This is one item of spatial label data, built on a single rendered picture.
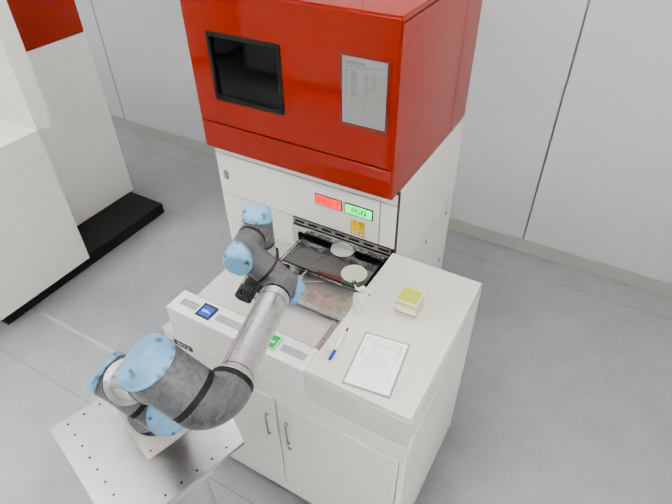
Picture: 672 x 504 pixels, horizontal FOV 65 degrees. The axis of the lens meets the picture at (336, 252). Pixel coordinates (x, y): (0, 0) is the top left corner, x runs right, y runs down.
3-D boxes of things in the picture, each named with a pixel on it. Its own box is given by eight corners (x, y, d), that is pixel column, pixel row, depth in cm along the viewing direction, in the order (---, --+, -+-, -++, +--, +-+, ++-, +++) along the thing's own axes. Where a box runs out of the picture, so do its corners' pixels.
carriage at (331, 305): (277, 277, 205) (276, 272, 203) (361, 311, 190) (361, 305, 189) (265, 290, 199) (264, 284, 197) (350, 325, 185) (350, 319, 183)
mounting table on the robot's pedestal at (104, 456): (131, 561, 143) (117, 542, 134) (64, 452, 167) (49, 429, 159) (263, 452, 166) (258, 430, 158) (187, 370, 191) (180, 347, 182)
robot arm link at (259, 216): (234, 217, 132) (247, 199, 138) (240, 251, 139) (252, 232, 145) (264, 222, 130) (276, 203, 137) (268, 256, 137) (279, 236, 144)
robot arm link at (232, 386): (242, 445, 99) (316, 275, 135) (196, 413, 96) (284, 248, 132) (212, 459, 106) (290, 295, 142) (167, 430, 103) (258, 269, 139)
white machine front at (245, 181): (231, 217, 240) (217, 138, 214) (394, 276, 209) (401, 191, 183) (226, 221, 238) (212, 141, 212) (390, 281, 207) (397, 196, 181)
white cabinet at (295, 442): (278, 353, 284) (263, 234, 231) (449, 433, 247) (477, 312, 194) (199, 450, 242) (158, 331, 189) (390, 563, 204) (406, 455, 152)
